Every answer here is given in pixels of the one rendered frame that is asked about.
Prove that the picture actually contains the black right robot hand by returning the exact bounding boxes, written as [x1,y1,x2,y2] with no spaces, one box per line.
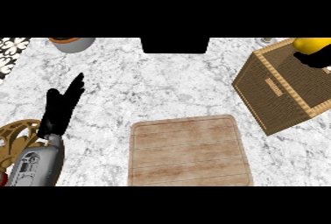
[294,43,331,70]

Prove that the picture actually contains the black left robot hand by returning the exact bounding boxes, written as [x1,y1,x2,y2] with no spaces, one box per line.
[36,72,88,140]

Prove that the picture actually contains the yellow lemon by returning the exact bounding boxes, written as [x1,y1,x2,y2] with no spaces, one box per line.
[293,37,331,56]

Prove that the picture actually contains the brown wicker basket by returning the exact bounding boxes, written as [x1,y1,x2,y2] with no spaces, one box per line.
[231,38,331,137]

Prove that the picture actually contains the wooden cutting board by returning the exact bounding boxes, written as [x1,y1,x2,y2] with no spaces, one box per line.
[127,114,255,187]

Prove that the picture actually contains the small pale grey object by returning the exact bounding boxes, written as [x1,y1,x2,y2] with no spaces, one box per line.
[253,37,280,48]

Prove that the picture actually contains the black white patterned placemat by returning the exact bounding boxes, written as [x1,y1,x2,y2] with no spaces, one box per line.
[0,37,33,86]

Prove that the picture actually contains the grey pot with orange rim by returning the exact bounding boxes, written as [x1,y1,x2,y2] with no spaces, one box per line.
[46,37,98,54]

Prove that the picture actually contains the black appliance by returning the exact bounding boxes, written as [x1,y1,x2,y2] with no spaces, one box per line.
[139,37,212,54]

